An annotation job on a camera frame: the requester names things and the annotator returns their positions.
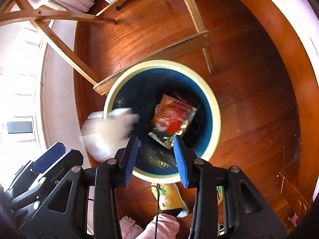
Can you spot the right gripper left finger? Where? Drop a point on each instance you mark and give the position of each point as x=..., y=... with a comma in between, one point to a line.
x=83, y=204

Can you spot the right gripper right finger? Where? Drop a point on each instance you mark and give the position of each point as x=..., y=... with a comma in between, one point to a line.
x=243, y=213

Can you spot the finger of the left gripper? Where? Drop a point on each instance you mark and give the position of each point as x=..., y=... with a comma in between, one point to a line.
x=49, y=155
x=29, y=188

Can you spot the white paper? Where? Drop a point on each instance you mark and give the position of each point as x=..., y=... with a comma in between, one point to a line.
x=104, y=134

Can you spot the orange snack packet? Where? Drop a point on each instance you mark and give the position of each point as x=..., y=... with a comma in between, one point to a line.
x=172, y=118

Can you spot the round trash bin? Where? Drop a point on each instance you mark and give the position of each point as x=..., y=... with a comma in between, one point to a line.
x=141, y=88

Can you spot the right yellow slipper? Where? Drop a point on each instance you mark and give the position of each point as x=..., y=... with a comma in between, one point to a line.
x=219, y=191

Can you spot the yellow slipper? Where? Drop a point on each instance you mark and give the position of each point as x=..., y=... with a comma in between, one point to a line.
x=169, y=198
x=219, y=191

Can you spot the left yellow slipper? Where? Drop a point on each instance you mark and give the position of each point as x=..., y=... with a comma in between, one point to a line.
x=169, y=198

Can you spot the pink trouser legs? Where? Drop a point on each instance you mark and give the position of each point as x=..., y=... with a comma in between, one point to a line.
x=162, y=226

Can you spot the pink bed sheet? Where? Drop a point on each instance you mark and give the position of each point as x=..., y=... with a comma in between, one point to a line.
x=304, y=22

